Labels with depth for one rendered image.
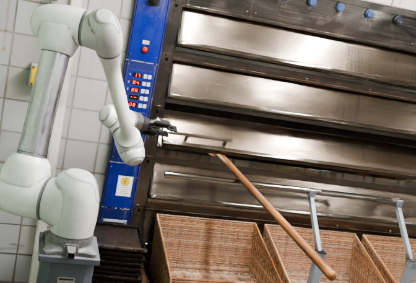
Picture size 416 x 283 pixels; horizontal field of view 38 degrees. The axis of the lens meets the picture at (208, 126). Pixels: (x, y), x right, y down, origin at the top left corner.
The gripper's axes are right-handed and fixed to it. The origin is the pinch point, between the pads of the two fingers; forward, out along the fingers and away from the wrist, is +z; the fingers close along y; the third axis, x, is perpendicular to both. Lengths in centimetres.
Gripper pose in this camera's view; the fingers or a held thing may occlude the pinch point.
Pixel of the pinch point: (167, 130)
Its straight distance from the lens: 290.5
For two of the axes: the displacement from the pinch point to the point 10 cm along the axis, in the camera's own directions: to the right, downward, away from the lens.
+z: 6.1, 1.8, 7.7
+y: -7.6, 4.2, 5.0
